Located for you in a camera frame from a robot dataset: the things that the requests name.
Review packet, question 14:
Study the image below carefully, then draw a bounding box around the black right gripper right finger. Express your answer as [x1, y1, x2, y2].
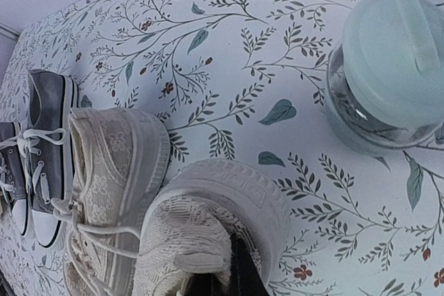
[228, 234, 268, 296]

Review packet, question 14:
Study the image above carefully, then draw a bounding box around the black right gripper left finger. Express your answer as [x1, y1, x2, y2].
[180, 273, 223, 296]

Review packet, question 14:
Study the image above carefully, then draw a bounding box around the beige sneaker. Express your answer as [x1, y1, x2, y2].
[133, 159, 290, 295]
[51, 108, 171, 295]

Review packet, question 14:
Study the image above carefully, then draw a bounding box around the grey sneaker with white laces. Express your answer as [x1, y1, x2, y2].
[1, 122, 30, 236]

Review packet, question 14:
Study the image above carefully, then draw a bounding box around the floral patterned table mat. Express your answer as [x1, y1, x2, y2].
[1, 0, 443, 295]

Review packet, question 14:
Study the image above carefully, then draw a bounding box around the left aluminium frame post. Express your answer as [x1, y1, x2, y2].
[0, 23, 20, 41]

